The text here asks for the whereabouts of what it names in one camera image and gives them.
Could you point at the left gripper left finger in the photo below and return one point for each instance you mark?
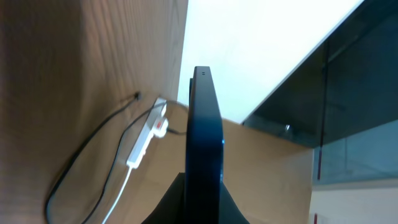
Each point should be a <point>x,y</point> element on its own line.
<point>170,209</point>

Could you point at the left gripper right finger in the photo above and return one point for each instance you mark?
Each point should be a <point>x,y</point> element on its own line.
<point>229,212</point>

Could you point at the blue Galaxy smartphone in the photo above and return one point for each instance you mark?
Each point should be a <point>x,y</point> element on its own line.
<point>204,151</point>

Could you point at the white USB charger adapter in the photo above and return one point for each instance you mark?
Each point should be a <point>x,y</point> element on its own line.
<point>160,126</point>

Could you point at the white power strip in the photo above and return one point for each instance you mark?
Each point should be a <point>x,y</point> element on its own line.
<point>140,146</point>

